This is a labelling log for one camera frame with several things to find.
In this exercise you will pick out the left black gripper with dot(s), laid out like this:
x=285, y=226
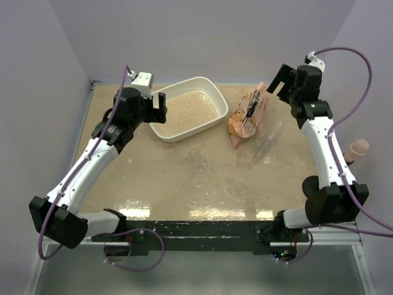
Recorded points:
x=156, y=115

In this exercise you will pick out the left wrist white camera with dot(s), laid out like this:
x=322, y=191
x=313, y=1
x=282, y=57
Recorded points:
x=142, y=81

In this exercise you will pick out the beige litter scoop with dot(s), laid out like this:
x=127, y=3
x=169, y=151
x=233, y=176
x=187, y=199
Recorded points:
x=356, y=149

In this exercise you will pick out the orange cat litter bag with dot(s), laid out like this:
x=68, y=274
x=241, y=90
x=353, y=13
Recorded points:
x=239, y=132

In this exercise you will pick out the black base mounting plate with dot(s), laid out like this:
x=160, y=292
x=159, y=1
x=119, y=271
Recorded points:
x=257, y=237

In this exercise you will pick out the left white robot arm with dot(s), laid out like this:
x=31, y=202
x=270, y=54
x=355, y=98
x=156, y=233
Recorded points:
x=57, y=215

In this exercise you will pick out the black bag clip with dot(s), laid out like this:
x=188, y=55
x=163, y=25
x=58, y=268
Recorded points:
x=250, y=111

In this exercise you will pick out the clear plastic tube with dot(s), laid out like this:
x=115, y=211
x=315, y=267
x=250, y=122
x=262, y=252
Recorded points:
x=270, y=141

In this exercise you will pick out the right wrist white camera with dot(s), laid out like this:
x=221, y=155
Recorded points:
x=312, y=59

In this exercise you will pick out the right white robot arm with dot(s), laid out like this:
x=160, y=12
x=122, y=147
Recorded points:
x=333, y=194

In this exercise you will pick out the black scoop stand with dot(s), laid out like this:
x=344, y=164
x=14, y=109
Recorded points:
x=310, y=186

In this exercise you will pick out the wrist white camera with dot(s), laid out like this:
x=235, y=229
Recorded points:
x=312, y=59
x=142, y=81

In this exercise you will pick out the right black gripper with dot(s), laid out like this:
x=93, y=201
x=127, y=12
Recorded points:
x=286, y=75

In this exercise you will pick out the white litter box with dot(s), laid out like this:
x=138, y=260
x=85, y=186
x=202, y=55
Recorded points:
x=194, y=105

